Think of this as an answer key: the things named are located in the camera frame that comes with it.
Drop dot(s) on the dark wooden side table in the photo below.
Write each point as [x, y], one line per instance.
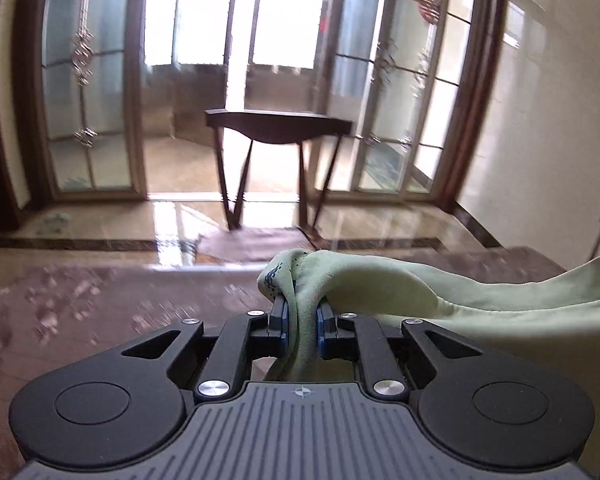
[280, 122]

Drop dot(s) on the red paper door decoration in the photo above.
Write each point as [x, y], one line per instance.
[431, 7]

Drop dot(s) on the light green t-shirt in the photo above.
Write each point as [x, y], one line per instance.
[480, 290]

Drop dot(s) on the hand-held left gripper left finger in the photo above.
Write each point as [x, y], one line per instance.
[279, 325]

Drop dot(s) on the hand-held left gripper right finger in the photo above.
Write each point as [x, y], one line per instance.
[325, 330]

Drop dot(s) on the glass panel door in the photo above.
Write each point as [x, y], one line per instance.
[410, 110]
[105, 85]

